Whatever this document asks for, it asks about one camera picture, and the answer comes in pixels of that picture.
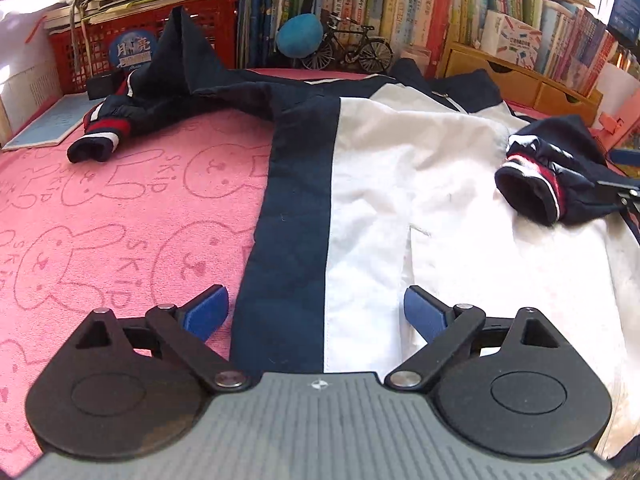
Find pale blue notebook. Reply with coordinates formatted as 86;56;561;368
0;94;98;152

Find row of colourful books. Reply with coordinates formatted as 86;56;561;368
239;0;640;97

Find navy and white jacket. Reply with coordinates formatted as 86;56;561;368
67;7;640;461

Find wooden drawer organizer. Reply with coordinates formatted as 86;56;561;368
440;42;603;128

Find white box with colourful print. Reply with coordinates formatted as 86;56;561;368
482;10;543;66

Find round blue plush ball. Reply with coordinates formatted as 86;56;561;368
276;14;323;57

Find dark blue box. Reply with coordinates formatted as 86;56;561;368
607;0;640;43

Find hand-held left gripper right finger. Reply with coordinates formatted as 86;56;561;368
385;285;573;393

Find white paper sheet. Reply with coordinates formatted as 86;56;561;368
595;60;640;117

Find small black box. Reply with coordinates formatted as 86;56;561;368
87;74;128;102

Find pink rabbit-print blanket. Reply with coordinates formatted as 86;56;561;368
0;67;640;461

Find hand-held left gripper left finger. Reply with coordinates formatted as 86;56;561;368
65;284;253;394

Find red plastic crate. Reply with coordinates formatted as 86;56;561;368
47;0;240;95

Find black miniature bicycle model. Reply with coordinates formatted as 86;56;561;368
300;10;396;72

